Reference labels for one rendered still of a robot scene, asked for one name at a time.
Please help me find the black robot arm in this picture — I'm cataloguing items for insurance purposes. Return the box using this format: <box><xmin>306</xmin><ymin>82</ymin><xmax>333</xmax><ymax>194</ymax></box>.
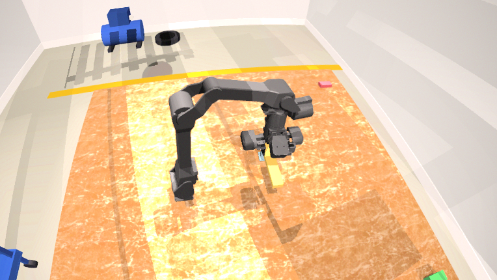
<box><xmin>168</xmin><ymin>76</ymin><xmax>314</xmax><ymax>202</ymax></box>

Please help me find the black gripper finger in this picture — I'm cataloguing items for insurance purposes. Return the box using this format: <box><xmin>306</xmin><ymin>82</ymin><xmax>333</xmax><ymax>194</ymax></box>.
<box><xmin>256</xmin><ymin>146</ymin><xmax>266</xmax><ymax>156</ymax></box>

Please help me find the yellow bar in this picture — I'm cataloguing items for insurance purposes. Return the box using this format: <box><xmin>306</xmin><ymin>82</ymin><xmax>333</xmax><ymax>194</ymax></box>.
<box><xmin>264</xmin><ymin>143</ymin><xmax>284</xmax><ymax>188</ymax></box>

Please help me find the green rectangular block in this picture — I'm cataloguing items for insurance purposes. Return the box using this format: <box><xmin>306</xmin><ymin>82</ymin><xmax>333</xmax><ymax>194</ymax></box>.
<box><xmin>423</xmin><ymin>270</ymin><xmax>447</xmax><ymax>280</ymax></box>

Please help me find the small red block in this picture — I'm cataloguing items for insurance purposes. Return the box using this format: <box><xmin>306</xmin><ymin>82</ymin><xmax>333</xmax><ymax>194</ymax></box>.
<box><xmin>318</xmin><ymin>81</ymin><xmax>332</xmax><ymax>88</ymax></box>

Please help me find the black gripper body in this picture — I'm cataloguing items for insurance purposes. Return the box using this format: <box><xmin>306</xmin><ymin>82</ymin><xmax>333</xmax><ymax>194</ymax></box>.
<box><xmin>240</xmin><ymin>117</ymin><xmax>304</xmax><ymax>150</ymax></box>

